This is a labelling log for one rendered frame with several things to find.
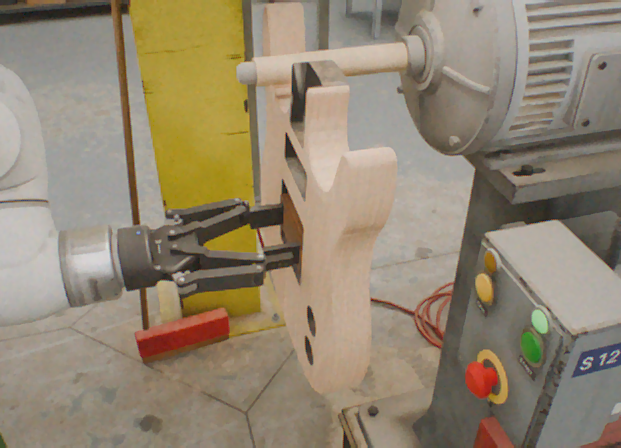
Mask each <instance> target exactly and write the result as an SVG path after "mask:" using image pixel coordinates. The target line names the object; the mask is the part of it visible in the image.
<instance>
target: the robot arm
mask: <svg viewBox="0 0 621 448"><path fill-rule="evenodd" d="M232 207H233V210H231V208H232ZM164 214H165V224H164V225H162V226H160V227H158V228H156V229H150V228H149V226H148V225H145V224H143V225H136V226H129V227H122V228H117V229H116V234H113V230H112V228H111V226H110V225H108V224H103V225H96V226H89V227H83V228H75V229H71V228H70V229H65V230H61V231H56V227H55V224H54V222H53V219H52V215H51V211H50V206H49V198H48V171H47V161H46V153H45V147H44V141H43V136H42V131H41V126H40V122H39V117H38V113H37V110H36V106H35V104H34V101H33V99H32V97H31V95H30V93H29V91H28V89H27V88H26V86H25V85H24V83H23V82H22V80H21V79H20V78H19V77H18V75H17V74H15V73H14V72H13V71H11V70H9V69H7V68H6V67H4V66H2V65H0V327H4V326H11V325H18V324H24V323H29V322H33V321H37V320H41V319H44V318H47V317H50V316H51V315H53V314H55V313H58V312H60V311H63V310H66V309H69V308H75V307H84V306H85V305H91V304H97V303H102V302H108V301H113V300H118V299H120V298H121V296H122V288H124V287H125V290H126V292H131V291H137V290H142V289H148V288H153V287H156V286H157V284H158V281H160V280H168V281H173V283H175V284H176V286H177V288H178V294H179V297H180V298H182V299H185V298H188V297H191V296H193V295H196V294H199V293H205V292H216V291H225V290H234V289H243V288H253V287H261V286H263V285H264V279H265V277H266V275H267V274H266V272H267V271H269V270H274V269H280V268H284V267H285V268H286V267H290V266H293V265H294V264H298V263H299V261H300V244H299V241H295V243H288V244H281V245H275V246H269V247H263V254H260V253H244V252H229V251H213V250H208V249H207V248H206V247H203V246H204V244H205V242H206V241H209V240H211V239H213V238H217V237H219V236H222V235H224V234H226V233H229V232H231V231H234V230H236V229H238V228H241V227H243V226H246V225H248V224H249V227H250V229H258V228H264V227H270V226H276V225H282V224H283V203H277V204H265V205H263V206H259V207H252V208H249V202H248V201H247V200H242V201H241V198H239V197H235V198H231V199H226V200H221V201H217V202H211V203H206V204H202V206H197V207H192V208H188V209H168V210H166V211H165V212H164ZM238 218H239V219H238ZM200 262H201V264H200ZM252 263H256V264H255V265H252ZM252 276H253V277H252Z"/></svg>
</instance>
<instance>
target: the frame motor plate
mask: <svg viewBox="0 0 621 448"><path fill-rule="evenodd" d="M462 156H463V157H464V158H465V159H467V160H468V161H469V162H470V163H471V164H472V166H473V167H474V168H475V169H476V170H477V171H478V172H479V173H480V174H481V175H482V176H483V177H484V178H485V179H486V180H487V181H488V182H489V183H491V184H492V185H493V186H494V187H495V188H496V189H497V190H498V191H499V192H500V193H501V194H502V195H503V196H504V197H505V198H506V199H507V200H508V201H509V202H510V203H512V205H518V204H523V202H529V201H534V200H540V199H546V198H552V197H558V196H563V195H569V194H574V193H580V192H586V191H591V190H597V189H602V188H608V187H614V186H619V185H621V149H617V150H610V151H604V152H598V153H592V154H586V155H580V157H577V156H573V158H568V157H567V159H561V160H555V161H549V162H542V163H536V164H529V165H523V166H517V167H511V168H505V169H499V170H489V169H488V168H486V167H485V166H484V165H483V163H482V162H481V161H480V160H479V159H478V158H477V157H476V156H475V155H474V154H473V153H471V154H464V155H462Z"/></svg>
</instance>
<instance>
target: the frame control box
mask: <svg viewBox="0 0 621 448"><path fill-rule="evenodd" d="M488 249H494V250H495V251H496V252H497V253H498V255H499V257H500V260H501V271H500V273H499V275H498V276H493V275H490V274H489V273H488V272H487V271H486V269H485V266H484V262H483V256H484V252H485V251H486V250H488ZM479 274H484V275H485V276H486V277H487V279H488V280H489V283H490V287H491V299H490V301H488V302H485V301H483V300H482V299H481V298H480V297H479V295H478V293H477V290H476V278H477V276H478V275H479ZM537 305H540V306H543V307H544V308H545V309H546V310H547V311H548V313H549V315H550V317H552V319H551V320H553V324H552V330H551V333H550V336H548V337H542V336H540V335H538V334H537V333H536V330H535V329H534V327H533V324H532V321H531V311H532V309H533V308H534V307H536V306H537ZM527 332H529V333H531V334H532V335H533V336H534V337H535V338H536V340H537V342H538V344H539V347H540V352H541V357H540V360H539V362H537V363H532V362H530V361H529V360H528V359H527V358H526V357H525V355H524V353H523V351H522V347H521V337H522V335H523V334H525V333H527ZM458 359H459V361H460V362H461V364H462V365H463V367H464V369H465V371H466V370H467V366H468V364H469V363H471V362H475V361H478V362H480V363H481V364H482V365H483V366H484V368H488V367H491V368H493V369H494V371H495V374H496V377H497V385H495V386H491V391H490V395H489V396H488V397H486V398H483V399H484V401H485V402H486V404H487V405H488V407H489V408H490V410H491V411H492V413H493V415H494V416H495V418H496V419H497V421H498V422H499V424H500V425H501V427H502V430H503V431H504V433H505V434H506V436H507V437H508V439H509V440H510V442H511V444H512V445H513V447H514V448H575V447H578V446H581V445H585V444H588V443H592V442H595V441H597V440H598V439H599V437H600V435H601V433H602V432H603V431H604V429H605V427H606V425H607V423H608V421H609V419H610V416H611V414H612V412H613V410H614V407H615V405H616V403H617V401H618V399H619V396H620V394H621V278H620V277H619V276H618V275H617V274H616V273H614V272H613V271H612V270H611V269H610V268H609V267H608V266H607V265H606V264H605V263H604V262H602V261H601V260H600V259H599V258H598V257H597V256H596V255H595V254H594V253H593V252H592V251H590V250H589V249H588V248H587V246H586V245H585V244H584V243H583V242H582V241H581V240H580V239H579V238H577V237H576V236H575V235H574V234H573V233H572V232H571V231H570V230H569V229H568V228H567V227H565V226H564V225H563V224H562V223H561V222H560V221H558V220H552V221H546V222H540V223H535V224H530V225H524V226H519V227H514V228H508V229H503V230H498V231H493V232H486V233H485V234H484V235H483V236H482V240H481V246H480V251H479V256H478V260H477V265H476V270H475V274H474V279H473V285H472V290H471V294H470V299H469V304H468V309H467V313H466V318H465V323H464V328H463V333H462V338H461V343H460V347H459V352H458Z"/></svg>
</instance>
